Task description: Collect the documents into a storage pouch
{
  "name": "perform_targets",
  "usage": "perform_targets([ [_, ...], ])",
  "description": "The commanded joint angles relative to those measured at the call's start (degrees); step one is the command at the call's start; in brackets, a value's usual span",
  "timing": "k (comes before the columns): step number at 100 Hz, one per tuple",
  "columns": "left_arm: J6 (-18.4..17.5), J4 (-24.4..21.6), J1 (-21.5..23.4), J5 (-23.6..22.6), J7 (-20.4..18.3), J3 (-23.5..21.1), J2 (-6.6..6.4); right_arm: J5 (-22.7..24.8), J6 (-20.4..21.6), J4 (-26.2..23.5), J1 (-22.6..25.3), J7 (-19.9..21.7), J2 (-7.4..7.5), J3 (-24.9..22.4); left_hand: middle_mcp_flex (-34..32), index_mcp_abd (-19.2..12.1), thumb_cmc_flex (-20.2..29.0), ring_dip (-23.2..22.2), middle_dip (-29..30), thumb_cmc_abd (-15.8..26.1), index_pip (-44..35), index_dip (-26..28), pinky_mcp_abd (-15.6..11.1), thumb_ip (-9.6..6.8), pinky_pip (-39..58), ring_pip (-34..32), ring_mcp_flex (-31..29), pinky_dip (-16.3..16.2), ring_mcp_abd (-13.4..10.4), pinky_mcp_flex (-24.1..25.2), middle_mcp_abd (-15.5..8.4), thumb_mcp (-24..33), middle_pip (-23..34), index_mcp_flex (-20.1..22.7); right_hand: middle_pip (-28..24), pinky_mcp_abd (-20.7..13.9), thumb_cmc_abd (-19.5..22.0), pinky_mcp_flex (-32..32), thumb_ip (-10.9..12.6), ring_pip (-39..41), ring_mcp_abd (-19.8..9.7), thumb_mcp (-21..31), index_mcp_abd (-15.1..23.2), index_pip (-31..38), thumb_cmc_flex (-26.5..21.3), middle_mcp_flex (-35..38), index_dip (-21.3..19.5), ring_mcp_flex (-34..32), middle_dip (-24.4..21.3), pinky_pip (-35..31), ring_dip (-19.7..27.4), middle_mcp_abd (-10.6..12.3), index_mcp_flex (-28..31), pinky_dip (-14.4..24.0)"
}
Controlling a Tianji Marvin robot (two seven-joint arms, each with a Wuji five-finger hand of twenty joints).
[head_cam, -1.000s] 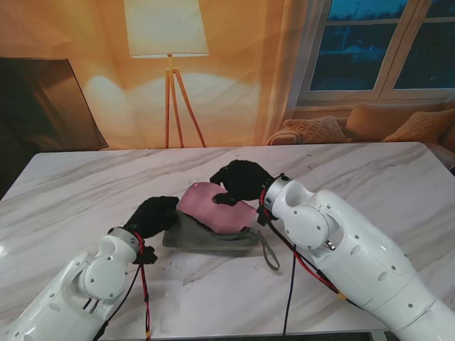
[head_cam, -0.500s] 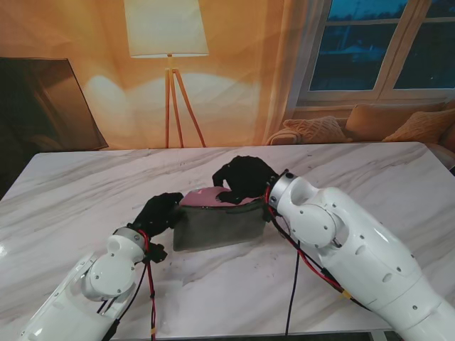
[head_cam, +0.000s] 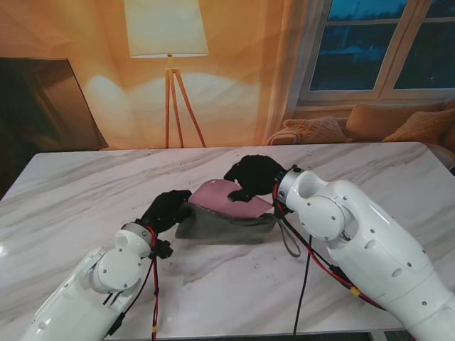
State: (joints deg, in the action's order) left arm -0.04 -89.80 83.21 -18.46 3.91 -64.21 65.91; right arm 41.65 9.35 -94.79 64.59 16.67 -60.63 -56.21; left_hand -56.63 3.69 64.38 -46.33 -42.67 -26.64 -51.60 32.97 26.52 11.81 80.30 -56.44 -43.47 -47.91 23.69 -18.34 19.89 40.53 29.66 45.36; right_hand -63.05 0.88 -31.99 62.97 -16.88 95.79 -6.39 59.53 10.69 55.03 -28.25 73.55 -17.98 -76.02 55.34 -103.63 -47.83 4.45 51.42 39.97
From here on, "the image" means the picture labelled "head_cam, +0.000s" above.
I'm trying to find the red black right arm cable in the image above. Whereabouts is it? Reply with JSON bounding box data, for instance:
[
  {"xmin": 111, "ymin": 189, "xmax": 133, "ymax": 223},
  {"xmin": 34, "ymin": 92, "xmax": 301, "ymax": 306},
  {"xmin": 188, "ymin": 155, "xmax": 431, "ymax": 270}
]
[{"xmin": 272, "ymin": 180, "xmax": 389, "ymax": 337}]

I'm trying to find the beige sofa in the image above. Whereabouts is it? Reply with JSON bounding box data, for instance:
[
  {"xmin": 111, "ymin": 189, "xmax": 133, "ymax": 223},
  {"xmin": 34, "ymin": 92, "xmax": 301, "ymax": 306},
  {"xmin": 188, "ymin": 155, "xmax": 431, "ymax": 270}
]
[{"xmin": 267, "ymin": 101, "xmax": 455, "ymax": 168}]

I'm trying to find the grey suede zip pouch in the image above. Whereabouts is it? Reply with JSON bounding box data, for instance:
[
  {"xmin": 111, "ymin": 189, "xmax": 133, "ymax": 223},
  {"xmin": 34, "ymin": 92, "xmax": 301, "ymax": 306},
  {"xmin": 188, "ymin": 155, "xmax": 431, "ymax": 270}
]
[{"xmin": 175, "ymin": 199, "xmax": 302, "ymax": 258}]

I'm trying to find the cream knitted cushion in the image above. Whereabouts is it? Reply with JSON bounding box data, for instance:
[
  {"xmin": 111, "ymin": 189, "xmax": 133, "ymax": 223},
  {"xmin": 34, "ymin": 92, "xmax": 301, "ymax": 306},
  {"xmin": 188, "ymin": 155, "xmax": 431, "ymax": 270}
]
[{"xmin": 282, "ymin": 116, "xmax": 353, "ymax": 144}]

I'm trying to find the plain tan cushion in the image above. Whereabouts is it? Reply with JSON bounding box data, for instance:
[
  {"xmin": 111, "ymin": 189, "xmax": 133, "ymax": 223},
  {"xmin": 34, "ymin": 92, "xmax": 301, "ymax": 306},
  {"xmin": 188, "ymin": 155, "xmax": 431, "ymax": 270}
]
[{"xmin": 346, "ymin": 102, "xmax": 447, "ymax": 142}]

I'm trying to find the floor lamp with wooden legs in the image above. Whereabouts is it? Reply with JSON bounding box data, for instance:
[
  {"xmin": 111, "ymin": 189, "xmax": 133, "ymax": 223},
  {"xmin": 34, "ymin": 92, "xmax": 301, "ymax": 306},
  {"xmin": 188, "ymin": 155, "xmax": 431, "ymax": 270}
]
[{"xmin": 123, "ymin": 0, "xmax": 210, "ymax": 148}]

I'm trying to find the red black left arm cable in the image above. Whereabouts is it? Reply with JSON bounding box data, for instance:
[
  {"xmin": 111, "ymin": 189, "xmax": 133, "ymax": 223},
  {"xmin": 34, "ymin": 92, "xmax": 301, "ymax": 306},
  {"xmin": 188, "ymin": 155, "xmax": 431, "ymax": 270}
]
[{"xmin": 102, "ymin": 229, "xmax": 161, "ymax": 341}]

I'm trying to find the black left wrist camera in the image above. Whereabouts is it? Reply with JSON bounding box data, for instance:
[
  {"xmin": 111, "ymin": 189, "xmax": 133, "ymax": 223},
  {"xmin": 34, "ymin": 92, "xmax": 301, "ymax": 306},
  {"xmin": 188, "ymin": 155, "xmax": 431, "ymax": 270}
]
[{"xmin": 152, "ymin": 239, "xmax": 174, "ymax": 260}]

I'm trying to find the dark flat television screen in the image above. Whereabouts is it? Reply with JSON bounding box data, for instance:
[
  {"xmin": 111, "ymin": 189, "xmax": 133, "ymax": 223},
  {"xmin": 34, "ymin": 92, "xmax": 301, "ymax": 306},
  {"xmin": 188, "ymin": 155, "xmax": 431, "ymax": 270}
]
[{"xmin": 0, "ymin": 57, "xmax": 109, "ymax": 152}]

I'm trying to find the white framed window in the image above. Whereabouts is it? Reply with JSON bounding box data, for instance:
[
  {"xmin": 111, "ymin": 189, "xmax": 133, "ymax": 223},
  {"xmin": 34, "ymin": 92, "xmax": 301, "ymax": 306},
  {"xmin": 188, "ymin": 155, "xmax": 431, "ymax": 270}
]
[{"xmin": 296, "ymin": 0, "xmax": 455, "ymax": 107}]

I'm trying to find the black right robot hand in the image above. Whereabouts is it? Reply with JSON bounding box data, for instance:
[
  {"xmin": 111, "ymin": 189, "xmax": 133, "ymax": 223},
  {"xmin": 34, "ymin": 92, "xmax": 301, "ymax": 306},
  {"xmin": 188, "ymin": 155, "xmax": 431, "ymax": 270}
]
[{"xmin": 223, "ymin": 155, "xmax": 287, "ymax": 204}]

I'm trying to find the red black arm cable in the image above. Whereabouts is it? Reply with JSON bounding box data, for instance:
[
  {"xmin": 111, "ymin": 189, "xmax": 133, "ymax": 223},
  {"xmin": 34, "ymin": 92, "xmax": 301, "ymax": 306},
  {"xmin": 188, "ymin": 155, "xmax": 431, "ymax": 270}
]
[
  {"xmin": 102, "ymin": 229, "xmax": 161, "ymax": 341},
  {"xmin": 272, "ymin": 180, "xmax": 389, "ymax": 337}
]

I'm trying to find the pink cloth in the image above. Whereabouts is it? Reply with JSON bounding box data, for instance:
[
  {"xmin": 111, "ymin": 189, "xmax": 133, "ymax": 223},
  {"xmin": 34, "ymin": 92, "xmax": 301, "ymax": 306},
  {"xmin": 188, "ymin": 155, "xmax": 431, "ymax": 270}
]
[{"xmin": 188, "ymin": 178, "xmax": 272, "ymax": 219}]

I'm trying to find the orange knitted cushion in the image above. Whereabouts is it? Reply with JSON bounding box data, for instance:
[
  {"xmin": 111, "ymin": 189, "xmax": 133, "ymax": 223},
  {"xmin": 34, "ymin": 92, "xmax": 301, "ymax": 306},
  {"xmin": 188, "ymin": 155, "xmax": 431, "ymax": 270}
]
[{"xmin": 383, "ymin": 108, "xmax": 455, "ymax": 144}]

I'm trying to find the beige curtain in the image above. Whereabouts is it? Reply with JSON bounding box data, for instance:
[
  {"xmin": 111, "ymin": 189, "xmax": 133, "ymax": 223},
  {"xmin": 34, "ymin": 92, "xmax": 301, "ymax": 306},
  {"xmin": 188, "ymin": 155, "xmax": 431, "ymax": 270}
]
[{"xmin": 262, "ymin": 0, "xmax": 333, "ymax": 146}]

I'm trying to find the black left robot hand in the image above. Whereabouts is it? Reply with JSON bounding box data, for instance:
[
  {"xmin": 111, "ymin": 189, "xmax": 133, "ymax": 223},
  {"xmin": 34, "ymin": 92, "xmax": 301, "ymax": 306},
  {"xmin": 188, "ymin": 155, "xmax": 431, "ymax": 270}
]
[{"xmin": 139, "ymin": 190, "xmax": 193, "ymax": 234}]

